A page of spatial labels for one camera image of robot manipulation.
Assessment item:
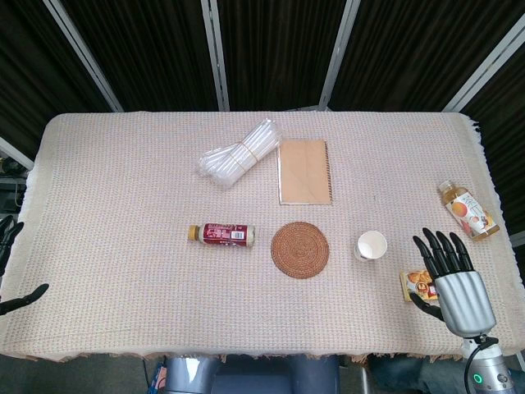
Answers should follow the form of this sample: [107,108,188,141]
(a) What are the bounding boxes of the brown spiral notebook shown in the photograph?
[278,140,333,206]

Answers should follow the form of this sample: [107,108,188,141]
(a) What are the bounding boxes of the small white paper cup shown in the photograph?
[354,231,388,264]

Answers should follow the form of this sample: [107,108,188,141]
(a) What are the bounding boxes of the orange tea drink bottle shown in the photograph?
[438,181,500,242]

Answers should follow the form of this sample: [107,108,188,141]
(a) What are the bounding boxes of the red label drink bottle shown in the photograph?
[188,222,258,248]

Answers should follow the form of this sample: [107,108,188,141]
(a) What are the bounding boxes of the beige woven tablecloth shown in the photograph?
[0,111,525,362]

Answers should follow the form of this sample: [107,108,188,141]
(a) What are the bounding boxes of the black folding screen panels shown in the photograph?
[0,0,525,181]

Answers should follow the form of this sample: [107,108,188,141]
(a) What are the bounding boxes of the silver blue robot base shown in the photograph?
[153,353,372,394]

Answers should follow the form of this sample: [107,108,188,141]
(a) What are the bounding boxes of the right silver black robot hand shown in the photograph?
[410,228,496,337]

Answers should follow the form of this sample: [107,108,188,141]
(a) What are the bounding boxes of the round woven rattan coaster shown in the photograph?
[270,221,326,279]

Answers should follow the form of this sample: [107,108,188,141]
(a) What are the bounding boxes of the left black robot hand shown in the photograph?
[0,214,50,316]

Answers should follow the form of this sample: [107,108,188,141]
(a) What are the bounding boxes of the bundle of clear plastic straws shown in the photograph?
[199,117,284,189]

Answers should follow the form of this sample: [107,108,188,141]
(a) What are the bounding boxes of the yellow snack packet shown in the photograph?
[399,268,439,304]

